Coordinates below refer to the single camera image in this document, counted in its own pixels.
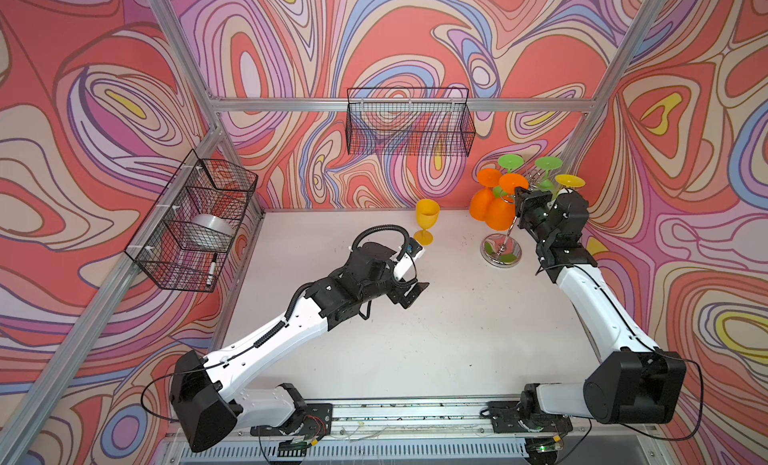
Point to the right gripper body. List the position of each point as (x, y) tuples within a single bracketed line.
[(533, 210)]

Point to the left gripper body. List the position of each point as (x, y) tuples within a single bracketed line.
[(394, 291)]

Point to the yellow wine glass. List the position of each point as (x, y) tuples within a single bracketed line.
[(568, 183), (427, 214)]

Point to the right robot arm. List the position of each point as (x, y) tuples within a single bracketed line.
[(635, 382)]

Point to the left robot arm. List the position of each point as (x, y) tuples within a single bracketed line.
[(207, 393)]

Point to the front orange wine glass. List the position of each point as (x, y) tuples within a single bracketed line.
[(501, 212)]

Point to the orange wine glass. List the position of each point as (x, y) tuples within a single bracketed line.
[(488, 178), (501, 212)]

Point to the chrome wine glass rack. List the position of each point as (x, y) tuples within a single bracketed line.
[(501, 249)]

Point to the right green wine glass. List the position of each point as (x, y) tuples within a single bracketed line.
[(545, 165)]

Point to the green wine glass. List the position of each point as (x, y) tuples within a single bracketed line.
[(509, 165), (545, 165)]

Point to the rear orange wine glass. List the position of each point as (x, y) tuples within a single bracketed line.
[(488, 178)]

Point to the left green wine glass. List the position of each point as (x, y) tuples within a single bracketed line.
[(509, 165)]

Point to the black marker pen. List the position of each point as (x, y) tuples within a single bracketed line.
[(211, 273)]

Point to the silver tape roll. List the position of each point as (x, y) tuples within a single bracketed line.
[(210, 233)]

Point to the back black wire basket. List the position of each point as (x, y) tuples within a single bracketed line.
[(409, 121)]

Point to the black wire basket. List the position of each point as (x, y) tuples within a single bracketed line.
[(409, 121), (200, 213)]

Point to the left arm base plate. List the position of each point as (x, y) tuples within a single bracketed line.
[(312, 421)]

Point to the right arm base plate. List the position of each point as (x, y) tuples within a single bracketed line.
[(506, 417)]

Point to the left black wire basket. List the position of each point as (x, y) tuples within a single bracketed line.
[(200, 213)]

